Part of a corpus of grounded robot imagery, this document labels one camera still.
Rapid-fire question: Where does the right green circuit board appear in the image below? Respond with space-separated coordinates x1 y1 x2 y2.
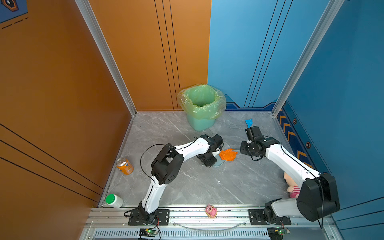
267 228 290 240

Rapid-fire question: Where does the orange paper scrap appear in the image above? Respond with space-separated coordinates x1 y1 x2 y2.
219 149 238 162

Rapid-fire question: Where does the green trash bin with bag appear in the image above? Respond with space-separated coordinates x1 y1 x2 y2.
177 85 227 131

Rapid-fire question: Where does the green circuit board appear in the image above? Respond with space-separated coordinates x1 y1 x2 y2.
139 228 159 239
267 228 290 240

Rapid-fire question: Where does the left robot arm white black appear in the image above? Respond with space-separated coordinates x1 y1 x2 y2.
138 135 224 224

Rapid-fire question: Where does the blue paper scrap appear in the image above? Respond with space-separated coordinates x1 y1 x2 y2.
245 119 253 128

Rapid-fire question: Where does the pink pig toy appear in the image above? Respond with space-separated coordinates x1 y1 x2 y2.
205 205 218 219

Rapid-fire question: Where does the plush doll pink dress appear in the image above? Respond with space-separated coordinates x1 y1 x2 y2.
284 173 301 199

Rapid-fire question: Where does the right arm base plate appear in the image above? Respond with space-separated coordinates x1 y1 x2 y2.
248 209 292 226

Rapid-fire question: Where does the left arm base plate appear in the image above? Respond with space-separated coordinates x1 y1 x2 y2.
127 209 170 226

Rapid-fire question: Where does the left green circuit board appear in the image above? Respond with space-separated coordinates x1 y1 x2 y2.
139 228 159 239

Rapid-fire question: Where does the orange soda can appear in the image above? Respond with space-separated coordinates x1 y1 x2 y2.
116 158 134 175

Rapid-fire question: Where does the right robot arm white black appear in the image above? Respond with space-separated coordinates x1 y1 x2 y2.
240 126 340 224

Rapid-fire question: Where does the white bottle green cap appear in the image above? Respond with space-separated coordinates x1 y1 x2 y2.
105 194 124 209

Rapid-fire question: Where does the teal plastic dustpan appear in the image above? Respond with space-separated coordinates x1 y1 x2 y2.
213 155 227 168

